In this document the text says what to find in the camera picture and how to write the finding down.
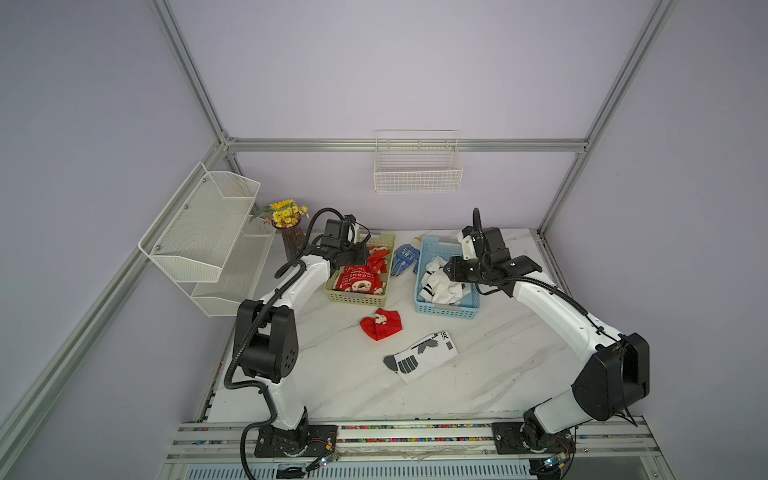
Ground white sock black stripes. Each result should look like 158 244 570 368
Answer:
417 256 471 305

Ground small red santa sock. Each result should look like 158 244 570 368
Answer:
359 308 403 341

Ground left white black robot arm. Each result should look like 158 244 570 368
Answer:
223 207 371 479

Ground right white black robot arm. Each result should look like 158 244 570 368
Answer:
445 209 650 453

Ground blue plastic basket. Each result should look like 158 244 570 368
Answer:
414 236 481 319

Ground green plastic basket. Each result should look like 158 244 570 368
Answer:
324 232 395 307

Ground blue dotted work glove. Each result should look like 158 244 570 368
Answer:
391 239 421 277

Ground dark glass vase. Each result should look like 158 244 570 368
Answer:
280 223 306 261

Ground yellow flower bouquet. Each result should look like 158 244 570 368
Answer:
255 199 309 229

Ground white two-tier mesh shelf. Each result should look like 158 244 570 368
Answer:
138 163 276 317

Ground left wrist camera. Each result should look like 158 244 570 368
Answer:
339 214 359 248

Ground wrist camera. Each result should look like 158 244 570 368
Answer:
459 233 477 260
339 214 359 248

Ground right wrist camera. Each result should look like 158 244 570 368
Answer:
459 233 477 260

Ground white wire wall basket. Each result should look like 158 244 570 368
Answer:
373 129 463 194

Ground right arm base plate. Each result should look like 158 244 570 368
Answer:
491 422 574 455

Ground aluminium rail bench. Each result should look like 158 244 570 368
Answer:
160 417 675 479

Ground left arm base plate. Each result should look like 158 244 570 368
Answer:
253 424 338 458

